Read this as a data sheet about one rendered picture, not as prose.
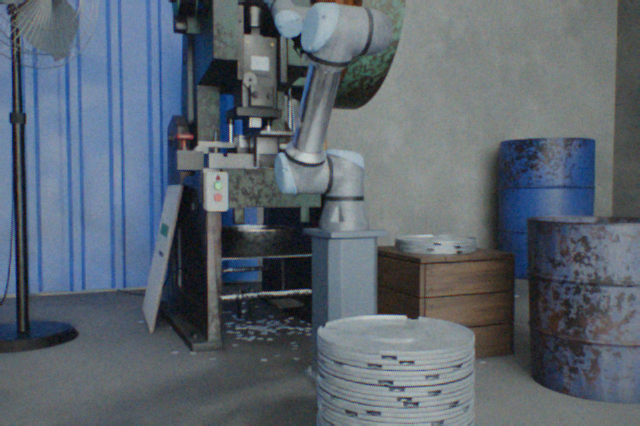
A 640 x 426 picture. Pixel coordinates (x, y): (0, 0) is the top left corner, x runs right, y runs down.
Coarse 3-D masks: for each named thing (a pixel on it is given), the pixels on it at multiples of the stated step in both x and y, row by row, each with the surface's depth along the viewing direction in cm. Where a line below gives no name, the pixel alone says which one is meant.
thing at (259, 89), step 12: (252, 36) 240; (264, 36) 242; (252, 48) 241; (264, 48) 242; (276, 48) 244; (252, 60) 241; (264, 60) 243; (276, 60) 245; (252, 72) 241; (264, 72) 243; (276, 72) 245; (240, 84) 241; (252, 84) 239; (264, 84) 243; (276, 84) 245; (240, 96) 242; (252, 96) 238; (264, 96) 240; (276, 96) 245; (276, 108) 246
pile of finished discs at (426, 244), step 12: (396, 240) 218; (408, 240) 219; (420, 240) 218; (432, 240) 215; (444, 240) 215; (456, 240) 217; (468, 240) 218; (408, 252) 211; (420, 252) 208; (432, 252) 207; (444, 252) 206; (456, 252) 208; (468, 252) 209
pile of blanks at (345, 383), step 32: (320, 352) 112; (320, 384) 112; (352, 384) 103; (384, 384) 104; (416, 384) 101; (448, 384) 103; (320, 416) 112; (352, 416) 106; (384, 416) 102; (416, 416) 101; (448, 416) 103
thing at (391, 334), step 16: (336, 320) 125; (352, 320) 127; (368, 320) 127; (384, 320) 127; (400, 320) 127; (416, 320) 127; (432, 320) 126; (320, 336) 111; (336, 336) 113; (352, 336) 113; (368, 336) 112; (384, 336) 111; (400, 336) 111; (416, 336) 111; (432, 336) 114; (448, 336) 114; (464, 336) 114; (368, 352) 102; (384, 352) 101; (400, 352) 101; (416, 352) 101; (432, 352) 101; (448, 352) 103
